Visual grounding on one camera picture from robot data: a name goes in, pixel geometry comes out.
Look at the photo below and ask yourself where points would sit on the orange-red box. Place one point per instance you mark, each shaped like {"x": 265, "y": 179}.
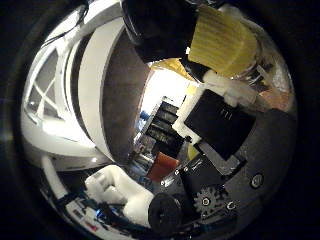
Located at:
{"x": 163, "y": 166}

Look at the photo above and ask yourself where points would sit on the dark shelf unit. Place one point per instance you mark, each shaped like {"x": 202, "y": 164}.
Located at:
{"x": 163, "y": 126}

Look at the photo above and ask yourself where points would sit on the orange packet with yellow label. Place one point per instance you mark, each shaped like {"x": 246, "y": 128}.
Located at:
{"x": 223, "y": 43}

